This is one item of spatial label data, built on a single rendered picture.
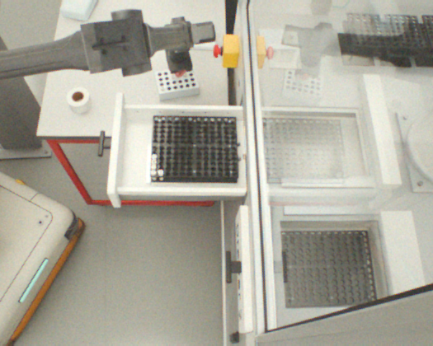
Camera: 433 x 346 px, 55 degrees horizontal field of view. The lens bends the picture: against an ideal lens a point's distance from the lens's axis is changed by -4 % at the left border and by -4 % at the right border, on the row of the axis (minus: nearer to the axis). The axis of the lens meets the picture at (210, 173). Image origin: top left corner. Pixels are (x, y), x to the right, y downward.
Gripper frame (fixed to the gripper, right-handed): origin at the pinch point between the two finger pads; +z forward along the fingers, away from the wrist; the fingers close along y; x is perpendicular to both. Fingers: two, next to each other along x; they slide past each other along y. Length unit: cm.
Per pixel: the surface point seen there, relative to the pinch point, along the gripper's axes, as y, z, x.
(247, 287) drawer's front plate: -67, -13, -2
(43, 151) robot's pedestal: 24, 80, 64
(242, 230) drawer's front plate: -54, -13, -5
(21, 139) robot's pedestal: 28, 71, 72
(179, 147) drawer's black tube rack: -29.1, -9.3, 5.3
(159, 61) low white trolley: 9.8, 5.4, 4.6
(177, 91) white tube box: -5.2, 1.9, 1.4
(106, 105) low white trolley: -3.8, 5.0, 23.4
